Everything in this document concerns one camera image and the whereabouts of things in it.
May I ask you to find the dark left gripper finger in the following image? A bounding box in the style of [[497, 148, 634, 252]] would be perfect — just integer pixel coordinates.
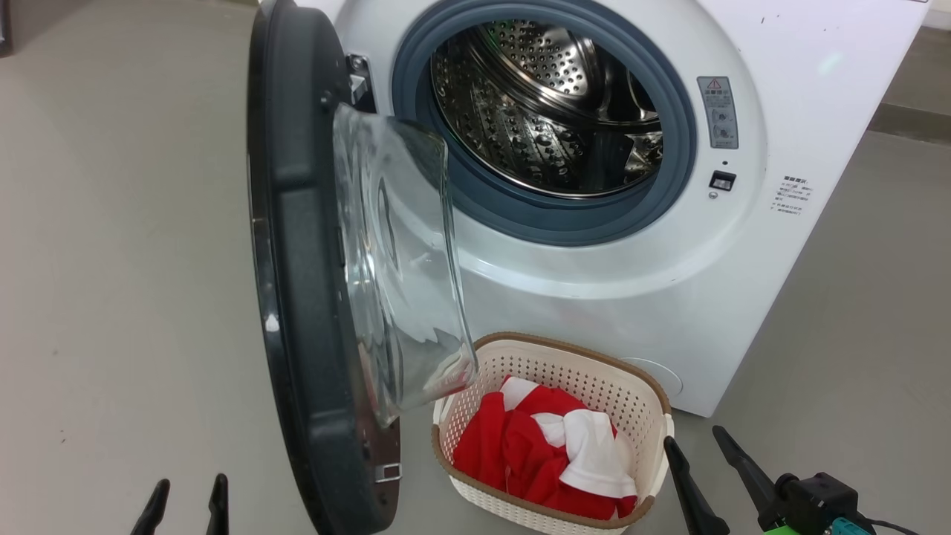
[[130, 479, 171, 535], [207, 473, 230, 535]]

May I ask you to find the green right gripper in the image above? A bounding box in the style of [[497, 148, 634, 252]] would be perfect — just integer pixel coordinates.
[[663, 425, 802, 535]]

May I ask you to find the red and white jersey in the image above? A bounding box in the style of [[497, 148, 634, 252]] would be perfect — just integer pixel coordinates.
[[499, 375, 640, 521]]

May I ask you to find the black washing machine door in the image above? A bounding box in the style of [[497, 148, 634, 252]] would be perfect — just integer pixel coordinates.
[[245, 0, 480, 535]]

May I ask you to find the red mesh garment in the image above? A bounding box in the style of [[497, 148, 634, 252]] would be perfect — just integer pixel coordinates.
[[452, 390, 521, 497]]

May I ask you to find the white front-load washing machine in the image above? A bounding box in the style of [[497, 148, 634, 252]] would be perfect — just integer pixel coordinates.
[[297, 0, 933, 418]]

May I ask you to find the cream perforated laundry basket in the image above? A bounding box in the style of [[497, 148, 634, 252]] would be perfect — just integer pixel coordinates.
[[431, 331, 675, 535]]

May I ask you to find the silver metal door hinge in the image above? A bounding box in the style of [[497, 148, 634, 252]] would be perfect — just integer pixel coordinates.
[[346, 53, 372, 106]]

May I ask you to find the grey warning sticker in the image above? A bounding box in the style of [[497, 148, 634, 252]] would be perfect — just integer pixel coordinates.
[[697, 76, 740, 149]]

